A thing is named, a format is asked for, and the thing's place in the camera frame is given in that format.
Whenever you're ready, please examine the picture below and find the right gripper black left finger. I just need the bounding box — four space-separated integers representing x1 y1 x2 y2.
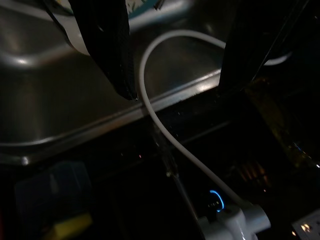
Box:
71 0 139 101

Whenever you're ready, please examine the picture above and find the stainless steel sink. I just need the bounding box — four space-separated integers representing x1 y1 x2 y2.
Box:
0 0 251 166

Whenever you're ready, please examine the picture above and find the clear plastic soap dispenser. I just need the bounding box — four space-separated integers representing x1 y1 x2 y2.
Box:
13 159 94 240

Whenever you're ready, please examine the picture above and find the yellow sponge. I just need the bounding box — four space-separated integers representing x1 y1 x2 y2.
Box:
46 211 94 240

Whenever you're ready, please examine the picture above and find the white flexible hose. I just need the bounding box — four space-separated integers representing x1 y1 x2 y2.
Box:
138 29 294 219

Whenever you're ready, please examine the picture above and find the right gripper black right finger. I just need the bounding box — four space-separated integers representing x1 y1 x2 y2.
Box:
218 0 311 98

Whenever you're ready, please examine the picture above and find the blue lit ring display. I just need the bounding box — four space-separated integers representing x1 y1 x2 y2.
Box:
205 188 229 215

